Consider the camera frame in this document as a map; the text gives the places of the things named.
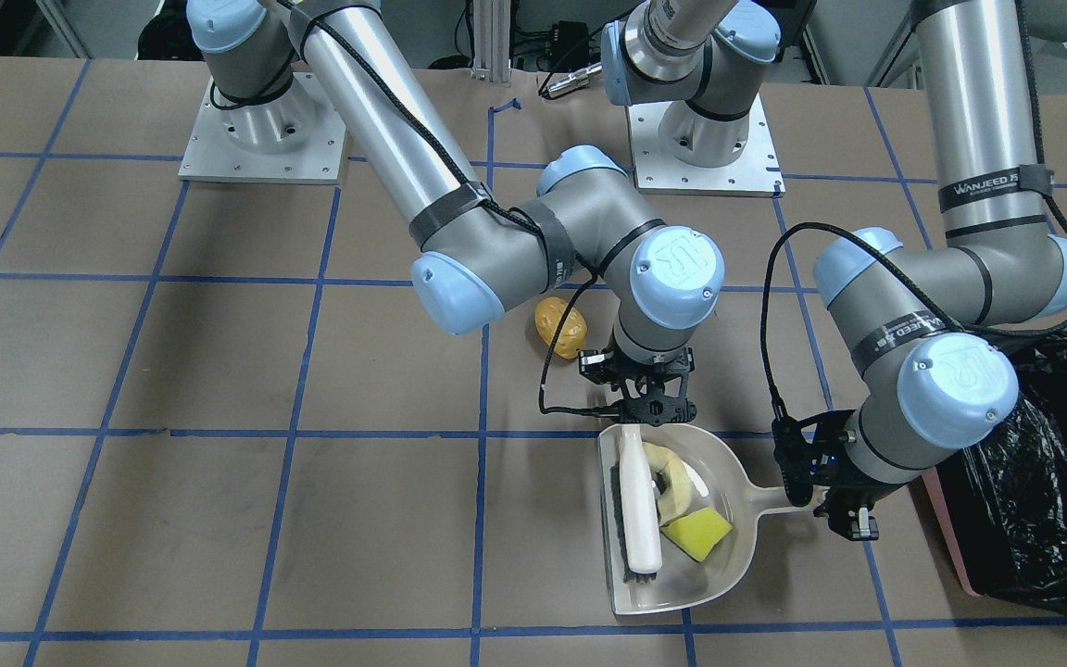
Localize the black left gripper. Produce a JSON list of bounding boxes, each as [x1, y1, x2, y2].
[[773, 407, 882, 541]]

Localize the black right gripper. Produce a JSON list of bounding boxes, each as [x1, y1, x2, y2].
[[579, 346, 697, 427]]

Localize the beige plastic dustpan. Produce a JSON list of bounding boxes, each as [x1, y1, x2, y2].
[[598, 423, 795, 615]]

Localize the beige hand brush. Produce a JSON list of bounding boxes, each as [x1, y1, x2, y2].
[[609, 423, 663, 584]]

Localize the brown potato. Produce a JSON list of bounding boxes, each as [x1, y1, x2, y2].
[[534, 296, 589, 360]]

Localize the yellow sponge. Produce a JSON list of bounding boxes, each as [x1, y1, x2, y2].
[[660, 507, 734, 562]]

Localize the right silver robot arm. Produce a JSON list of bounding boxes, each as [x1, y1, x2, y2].
[[186, 1, 724, 426]]

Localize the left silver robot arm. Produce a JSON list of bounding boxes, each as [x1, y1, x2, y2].
[[601, 1, 1067, 541]]

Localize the bin with black liner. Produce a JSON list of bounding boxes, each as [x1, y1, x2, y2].
[[937, 331, 1067, 616]]

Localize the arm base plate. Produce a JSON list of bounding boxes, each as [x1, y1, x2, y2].
[[627, 97, 786, 197], [178, 72, 346, 185]]

